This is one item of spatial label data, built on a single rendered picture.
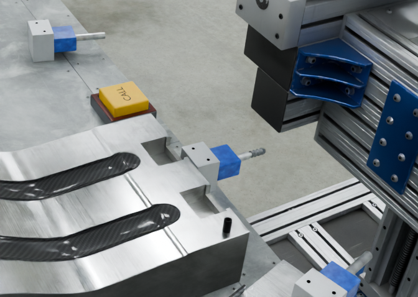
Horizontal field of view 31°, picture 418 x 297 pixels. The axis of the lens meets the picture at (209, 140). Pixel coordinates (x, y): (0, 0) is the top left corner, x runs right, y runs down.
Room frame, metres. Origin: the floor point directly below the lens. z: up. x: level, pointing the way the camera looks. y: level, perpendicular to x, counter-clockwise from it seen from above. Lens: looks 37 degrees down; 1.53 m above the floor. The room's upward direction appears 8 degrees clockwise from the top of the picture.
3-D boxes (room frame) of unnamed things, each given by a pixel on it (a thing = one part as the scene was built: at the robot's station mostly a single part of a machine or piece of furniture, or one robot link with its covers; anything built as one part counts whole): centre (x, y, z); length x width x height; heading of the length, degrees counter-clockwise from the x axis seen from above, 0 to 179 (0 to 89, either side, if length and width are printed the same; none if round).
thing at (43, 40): (1.15, 0.27, 0.83); 0.13 x 0.05 x 0.05; 115
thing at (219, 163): (0.87, -0.03, 0.83); 0.13 x 0.05 x 0.05; 124
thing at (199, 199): (0.71, -0.01, 0.87); 0.05 x 0.05 x 0.04; 35
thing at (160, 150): (0.79, 0.06, 0.87); 0.05 x 0.05 x 0.04; 35
